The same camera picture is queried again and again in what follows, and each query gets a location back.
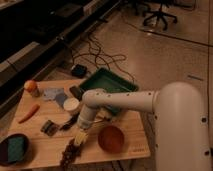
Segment black office chair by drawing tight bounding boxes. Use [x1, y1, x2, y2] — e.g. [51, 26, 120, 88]
[143, 0, 178, 30]

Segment dark plate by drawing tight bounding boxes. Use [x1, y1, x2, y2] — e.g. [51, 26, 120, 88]
[0, 133, 29, 167]

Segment wooden chopsticks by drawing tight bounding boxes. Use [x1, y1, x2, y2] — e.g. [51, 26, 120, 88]
[95, 113, 110, 123]

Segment orange-lidded jar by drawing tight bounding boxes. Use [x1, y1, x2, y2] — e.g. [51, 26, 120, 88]
[24, 80, 40, 97]

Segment white paper cup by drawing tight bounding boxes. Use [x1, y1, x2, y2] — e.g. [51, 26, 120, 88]
[63, 98, 80, 115]

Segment orange-brown bowl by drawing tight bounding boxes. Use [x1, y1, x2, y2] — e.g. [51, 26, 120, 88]
[98, 125, 124, 153]

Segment dark brown block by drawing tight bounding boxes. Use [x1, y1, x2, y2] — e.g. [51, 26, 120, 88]
[69, 86, 84, 101]

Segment small grey brush block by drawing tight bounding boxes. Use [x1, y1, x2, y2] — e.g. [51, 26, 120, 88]
[41, 120, 59, 136]

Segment dark purple grape bunch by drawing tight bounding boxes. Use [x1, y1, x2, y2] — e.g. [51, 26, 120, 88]
[60, 139, 85, 171]

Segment grey-blue cloth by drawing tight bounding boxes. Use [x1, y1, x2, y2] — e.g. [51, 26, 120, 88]
[43, 88, 68, 107]

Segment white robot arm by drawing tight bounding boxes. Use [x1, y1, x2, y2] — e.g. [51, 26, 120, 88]
[77, 82, 212, 171]

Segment teal sponge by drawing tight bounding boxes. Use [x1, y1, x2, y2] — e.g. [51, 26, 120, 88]
[8, 137, 24, 162]

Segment black power adapter box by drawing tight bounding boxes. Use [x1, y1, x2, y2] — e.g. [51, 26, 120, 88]
[71, 64, 87, 78]

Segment green plastic tray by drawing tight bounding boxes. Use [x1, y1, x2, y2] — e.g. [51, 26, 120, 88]
[78, 67, 140, 116]

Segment black floor cables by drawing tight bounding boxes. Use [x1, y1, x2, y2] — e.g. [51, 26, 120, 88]
[63, 33, 136, 84]

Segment orange carrot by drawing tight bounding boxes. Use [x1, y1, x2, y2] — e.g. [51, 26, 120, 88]
[18, 104, 40, 124]

